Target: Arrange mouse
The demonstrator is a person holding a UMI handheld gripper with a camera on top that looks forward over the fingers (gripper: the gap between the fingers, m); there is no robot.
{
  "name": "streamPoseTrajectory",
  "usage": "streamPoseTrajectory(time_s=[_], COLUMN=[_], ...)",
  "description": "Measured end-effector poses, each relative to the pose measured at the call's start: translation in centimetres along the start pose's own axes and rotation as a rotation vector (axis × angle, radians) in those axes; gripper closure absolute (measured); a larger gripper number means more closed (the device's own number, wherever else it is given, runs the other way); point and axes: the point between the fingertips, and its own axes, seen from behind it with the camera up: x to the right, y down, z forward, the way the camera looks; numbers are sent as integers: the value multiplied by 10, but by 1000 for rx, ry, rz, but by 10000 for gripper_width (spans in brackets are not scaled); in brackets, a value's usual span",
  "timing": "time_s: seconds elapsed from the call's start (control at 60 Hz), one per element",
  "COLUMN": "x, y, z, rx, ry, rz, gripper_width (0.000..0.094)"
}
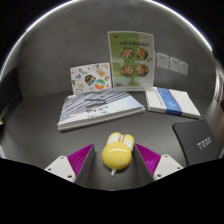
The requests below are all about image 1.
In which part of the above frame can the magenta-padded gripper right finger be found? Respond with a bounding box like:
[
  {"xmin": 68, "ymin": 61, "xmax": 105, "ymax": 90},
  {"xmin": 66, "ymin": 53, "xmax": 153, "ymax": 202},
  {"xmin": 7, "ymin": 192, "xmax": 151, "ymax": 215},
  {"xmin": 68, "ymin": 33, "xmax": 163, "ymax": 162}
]
[{"xmin": 132, "ymin": 142, "xmax": 185, "ymax": 185}]

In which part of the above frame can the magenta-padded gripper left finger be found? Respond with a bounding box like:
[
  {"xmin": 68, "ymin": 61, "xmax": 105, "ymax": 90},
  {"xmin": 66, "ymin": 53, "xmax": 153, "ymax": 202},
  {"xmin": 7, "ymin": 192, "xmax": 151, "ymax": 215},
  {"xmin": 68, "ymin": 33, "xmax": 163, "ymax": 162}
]
[{"xmin": 44, "ymin": 143, "xmax": 101, "ymax": 185}]

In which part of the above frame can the yellow rabbit-shaped computer mouse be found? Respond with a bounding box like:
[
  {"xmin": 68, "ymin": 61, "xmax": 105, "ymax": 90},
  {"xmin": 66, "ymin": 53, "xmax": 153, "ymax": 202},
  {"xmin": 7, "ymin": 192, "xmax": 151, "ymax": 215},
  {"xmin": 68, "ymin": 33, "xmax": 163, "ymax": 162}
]
[{"xmin": 101, "ymin": 131, "xmax": 136, "ymax": 176}]

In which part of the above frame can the black mouse pad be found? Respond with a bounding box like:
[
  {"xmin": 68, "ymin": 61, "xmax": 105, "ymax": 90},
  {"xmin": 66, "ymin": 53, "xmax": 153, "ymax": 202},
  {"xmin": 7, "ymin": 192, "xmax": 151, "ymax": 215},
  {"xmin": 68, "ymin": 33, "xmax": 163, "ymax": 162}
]
[{"xmin": 172, "ymin": 119, "xmax": 224, "ymax": 167}]

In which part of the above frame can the grey cover book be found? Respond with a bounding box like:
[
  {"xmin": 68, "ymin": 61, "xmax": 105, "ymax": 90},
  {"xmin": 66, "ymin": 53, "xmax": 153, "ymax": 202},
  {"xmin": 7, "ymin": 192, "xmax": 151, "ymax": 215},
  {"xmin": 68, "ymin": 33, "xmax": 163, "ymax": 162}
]
[{"xmin": 57, "ymin": 88, "xmax": 147, "ymax": 132}]

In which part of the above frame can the white book with blue stripe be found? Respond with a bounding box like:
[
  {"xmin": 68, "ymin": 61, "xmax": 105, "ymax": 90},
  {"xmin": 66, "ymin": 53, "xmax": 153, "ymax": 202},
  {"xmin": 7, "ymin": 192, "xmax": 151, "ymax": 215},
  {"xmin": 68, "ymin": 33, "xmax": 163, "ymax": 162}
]
[{"xmin": 144, "ymin": 86, "xmax": 202, "ymax": 120}]

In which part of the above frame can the white sticker-printed card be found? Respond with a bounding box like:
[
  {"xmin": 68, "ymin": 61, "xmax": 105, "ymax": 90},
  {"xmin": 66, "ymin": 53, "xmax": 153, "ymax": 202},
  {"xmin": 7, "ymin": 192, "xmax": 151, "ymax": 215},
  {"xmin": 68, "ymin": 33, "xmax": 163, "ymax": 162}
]
[{"xmin": 69, "ymin": 62, "xmax": 112, "ymax": 95}]

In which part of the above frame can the row of white wall sockets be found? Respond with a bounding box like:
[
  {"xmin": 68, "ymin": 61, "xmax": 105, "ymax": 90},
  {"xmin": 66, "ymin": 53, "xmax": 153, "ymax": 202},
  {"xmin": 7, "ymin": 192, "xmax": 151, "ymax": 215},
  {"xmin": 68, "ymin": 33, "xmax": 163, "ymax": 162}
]
[{"xmin": 156, "ymin": 52, "xmax": 189, "ymax": 76}]

